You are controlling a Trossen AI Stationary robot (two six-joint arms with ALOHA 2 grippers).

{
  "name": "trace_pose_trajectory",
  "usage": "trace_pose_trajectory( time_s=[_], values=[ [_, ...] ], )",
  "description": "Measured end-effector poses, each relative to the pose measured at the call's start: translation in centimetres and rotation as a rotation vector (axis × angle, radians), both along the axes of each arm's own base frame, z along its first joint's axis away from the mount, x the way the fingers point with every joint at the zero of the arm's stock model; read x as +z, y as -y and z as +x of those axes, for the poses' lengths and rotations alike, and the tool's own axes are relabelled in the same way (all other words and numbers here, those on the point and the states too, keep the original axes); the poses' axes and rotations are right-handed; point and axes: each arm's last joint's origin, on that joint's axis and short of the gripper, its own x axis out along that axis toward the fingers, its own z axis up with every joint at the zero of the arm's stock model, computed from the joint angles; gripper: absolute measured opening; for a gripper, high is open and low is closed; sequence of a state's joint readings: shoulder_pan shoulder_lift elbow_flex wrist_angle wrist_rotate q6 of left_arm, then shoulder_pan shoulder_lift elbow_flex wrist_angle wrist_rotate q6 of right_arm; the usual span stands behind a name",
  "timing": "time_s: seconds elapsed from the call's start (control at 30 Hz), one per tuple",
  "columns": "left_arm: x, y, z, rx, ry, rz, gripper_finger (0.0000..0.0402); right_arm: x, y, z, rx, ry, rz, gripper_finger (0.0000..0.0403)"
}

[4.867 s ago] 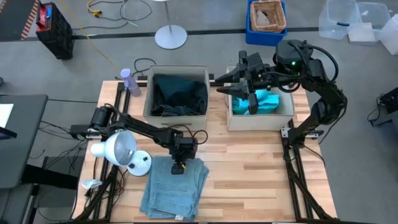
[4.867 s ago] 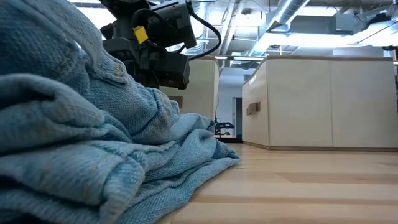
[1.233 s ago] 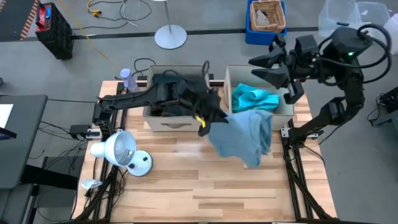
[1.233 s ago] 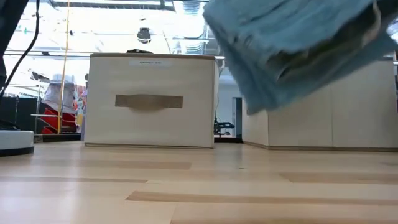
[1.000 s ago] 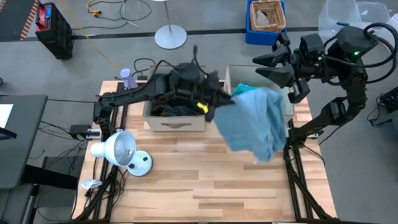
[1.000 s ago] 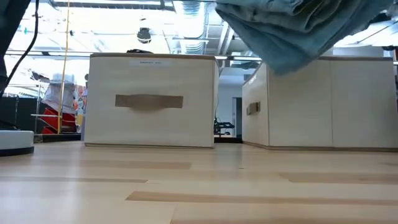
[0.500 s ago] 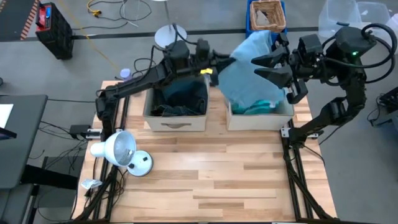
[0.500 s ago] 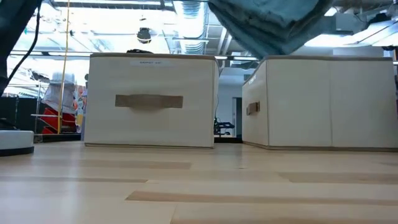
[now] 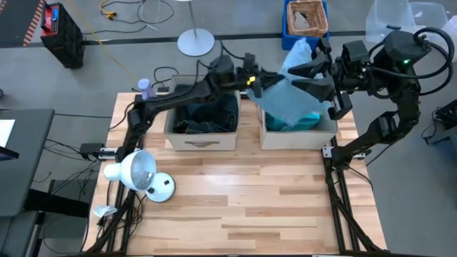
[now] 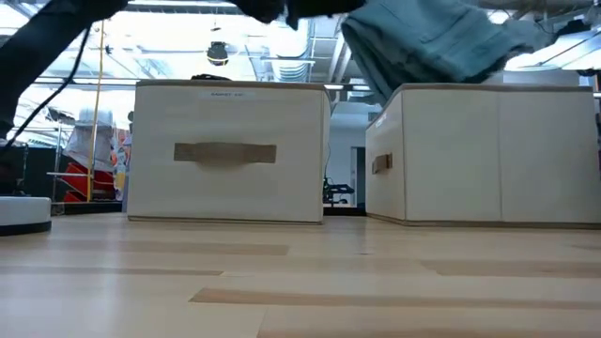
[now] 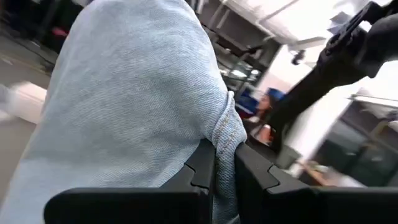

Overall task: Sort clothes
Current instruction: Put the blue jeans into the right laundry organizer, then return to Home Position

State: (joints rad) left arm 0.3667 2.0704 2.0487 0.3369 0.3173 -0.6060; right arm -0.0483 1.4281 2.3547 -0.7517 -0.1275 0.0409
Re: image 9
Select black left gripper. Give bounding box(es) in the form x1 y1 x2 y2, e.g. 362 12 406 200
233 66 287 99

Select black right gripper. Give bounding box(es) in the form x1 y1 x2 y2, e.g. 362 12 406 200
286 36 375 121

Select light blue jeans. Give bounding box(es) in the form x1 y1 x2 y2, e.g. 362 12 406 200
245 36 333 126

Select teal t-shirt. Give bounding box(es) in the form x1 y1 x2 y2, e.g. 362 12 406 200
265 111 321 133

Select dark blue jeans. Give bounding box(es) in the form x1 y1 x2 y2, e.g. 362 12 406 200
172 84 240 134

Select blue plastic bin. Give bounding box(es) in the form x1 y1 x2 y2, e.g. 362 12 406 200
281 0 331 51

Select wicker basket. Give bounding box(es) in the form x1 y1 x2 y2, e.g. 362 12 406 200
286 0 329 38

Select grey floor lamp stand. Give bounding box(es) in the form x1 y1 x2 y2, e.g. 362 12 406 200
176 0 216 58

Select purple bottle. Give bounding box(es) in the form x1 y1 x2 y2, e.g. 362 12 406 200
136 78 157 101

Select translucent white plastic bin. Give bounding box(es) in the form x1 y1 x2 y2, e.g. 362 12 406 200
441 16 457 64

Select white desk lamp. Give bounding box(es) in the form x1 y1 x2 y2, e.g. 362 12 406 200
102 148 177 203

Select black power adapter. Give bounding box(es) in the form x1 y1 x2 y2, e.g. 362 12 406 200
79 142 106 161

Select black case with red top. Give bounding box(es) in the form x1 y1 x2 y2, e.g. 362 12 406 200
39 2 86 70

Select small clear plastic bag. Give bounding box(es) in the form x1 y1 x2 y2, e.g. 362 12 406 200
92 205 119 218

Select hazard striped floor mat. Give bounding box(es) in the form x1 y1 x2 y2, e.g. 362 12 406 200
0 0 48 48

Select black desk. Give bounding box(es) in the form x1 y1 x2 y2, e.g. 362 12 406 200
0 108 56 218

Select white paper sheet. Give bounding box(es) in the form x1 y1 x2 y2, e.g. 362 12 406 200
0 119 16 148

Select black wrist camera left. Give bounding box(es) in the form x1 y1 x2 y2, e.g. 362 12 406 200
243 52 257 71

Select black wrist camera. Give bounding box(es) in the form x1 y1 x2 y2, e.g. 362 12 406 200
243 52 257 71
340 39 372 66

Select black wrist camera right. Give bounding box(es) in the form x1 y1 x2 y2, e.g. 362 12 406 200
340 39 372 66

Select beige fabric box with handle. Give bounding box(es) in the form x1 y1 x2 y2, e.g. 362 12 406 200
163 74 241 152

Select black cable loop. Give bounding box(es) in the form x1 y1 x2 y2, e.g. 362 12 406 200
153 66 181 92

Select black right frame rails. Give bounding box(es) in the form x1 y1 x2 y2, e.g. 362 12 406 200
321 136 388 255

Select black frame rails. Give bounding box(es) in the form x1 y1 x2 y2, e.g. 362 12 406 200
321 136 388 255
84 93 151 253

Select black floor cable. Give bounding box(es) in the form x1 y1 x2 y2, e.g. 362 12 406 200
99 0 176 35

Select black equipment with cables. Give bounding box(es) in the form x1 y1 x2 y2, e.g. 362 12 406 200
421 99 457 146

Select yellow cable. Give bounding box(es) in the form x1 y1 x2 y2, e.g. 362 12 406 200
66 0 139 81

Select black left frame rails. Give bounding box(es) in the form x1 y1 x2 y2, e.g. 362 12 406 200
84 93 151 253

